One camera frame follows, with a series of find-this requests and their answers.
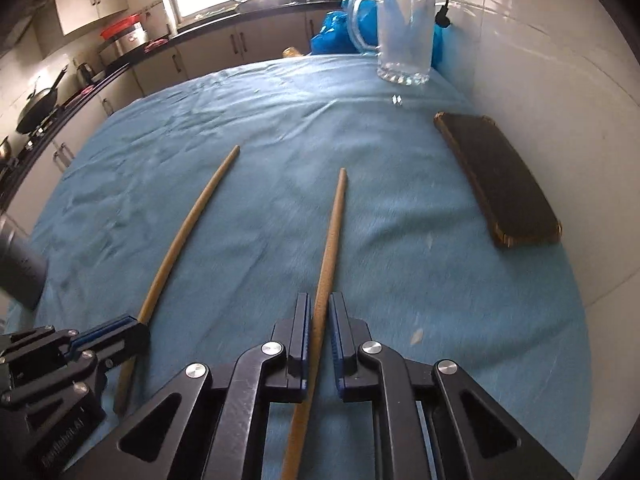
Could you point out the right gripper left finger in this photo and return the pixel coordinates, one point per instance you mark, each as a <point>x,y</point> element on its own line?
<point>287,376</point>

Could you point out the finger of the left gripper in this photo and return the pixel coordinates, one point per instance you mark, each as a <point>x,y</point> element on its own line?
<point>123,335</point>
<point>105,362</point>

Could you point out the clear glass mug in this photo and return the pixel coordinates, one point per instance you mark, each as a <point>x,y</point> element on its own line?
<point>404,38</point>

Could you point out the black chopstick holder cup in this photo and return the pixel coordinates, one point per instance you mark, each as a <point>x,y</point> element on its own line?
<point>23,270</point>

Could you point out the black wok pan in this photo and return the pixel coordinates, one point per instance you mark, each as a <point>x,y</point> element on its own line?
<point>39,106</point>

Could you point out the blue plastic bag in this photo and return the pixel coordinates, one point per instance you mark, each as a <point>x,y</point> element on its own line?
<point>333,36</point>

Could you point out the wooden chopstick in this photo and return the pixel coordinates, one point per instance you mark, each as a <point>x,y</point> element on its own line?
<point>297,435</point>
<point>160,279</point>

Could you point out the blue towel table cloth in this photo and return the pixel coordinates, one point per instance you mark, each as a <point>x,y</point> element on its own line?
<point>416,261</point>

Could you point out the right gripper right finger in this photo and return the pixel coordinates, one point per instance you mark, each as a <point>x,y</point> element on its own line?
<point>353,380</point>

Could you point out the black phone brown case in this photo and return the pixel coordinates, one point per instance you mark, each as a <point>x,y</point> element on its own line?
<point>515,209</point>

